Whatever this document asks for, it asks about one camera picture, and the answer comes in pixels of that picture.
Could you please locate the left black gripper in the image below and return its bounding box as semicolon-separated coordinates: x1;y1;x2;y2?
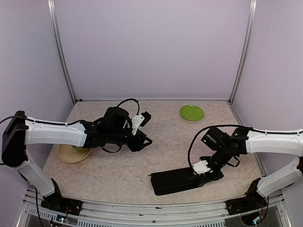
107;125;153;152

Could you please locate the black tool pouch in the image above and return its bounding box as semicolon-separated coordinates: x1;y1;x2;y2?
151;167;215;196

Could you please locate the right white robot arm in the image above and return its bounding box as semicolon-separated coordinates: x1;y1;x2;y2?
200;126;303;210

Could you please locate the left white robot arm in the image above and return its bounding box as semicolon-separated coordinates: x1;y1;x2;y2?
1;106;152;210

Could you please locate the green bowl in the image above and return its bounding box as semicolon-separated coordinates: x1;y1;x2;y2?
72;146;90;153

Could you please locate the beige plate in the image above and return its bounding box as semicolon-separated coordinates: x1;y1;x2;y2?
57;145;92;164

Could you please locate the green plate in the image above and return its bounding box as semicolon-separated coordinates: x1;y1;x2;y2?
179;105;204;121

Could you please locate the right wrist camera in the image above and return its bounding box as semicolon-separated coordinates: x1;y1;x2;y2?
192;160;212;175

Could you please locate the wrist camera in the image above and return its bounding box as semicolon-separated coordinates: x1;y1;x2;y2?
192;160;212;175
132;111;152;135

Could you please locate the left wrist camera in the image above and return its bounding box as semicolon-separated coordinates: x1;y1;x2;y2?
132;111;152;135

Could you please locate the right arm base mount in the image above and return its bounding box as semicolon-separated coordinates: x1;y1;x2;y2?
225;197;267;215

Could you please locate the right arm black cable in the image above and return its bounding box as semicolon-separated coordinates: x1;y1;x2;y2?
250;127;303;135

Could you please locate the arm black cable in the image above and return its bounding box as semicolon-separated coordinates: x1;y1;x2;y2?
250;127;303;135
0;115;83;126

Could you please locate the front aluminium rail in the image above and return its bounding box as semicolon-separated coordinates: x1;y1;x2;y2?
13;188;294;227

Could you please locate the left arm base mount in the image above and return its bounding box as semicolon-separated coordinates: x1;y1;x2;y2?
41;192;83;216

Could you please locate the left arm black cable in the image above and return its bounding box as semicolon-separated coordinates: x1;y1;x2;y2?
0;115;83;126

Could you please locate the left aluminium frame post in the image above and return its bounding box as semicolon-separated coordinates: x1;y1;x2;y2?
47;0;77;104

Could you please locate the aluminium frame post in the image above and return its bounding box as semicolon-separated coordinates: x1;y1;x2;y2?
229;0;258;105
47;0;77;104

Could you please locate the right aluminium frame post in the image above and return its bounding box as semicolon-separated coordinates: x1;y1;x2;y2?
229;0;258;105

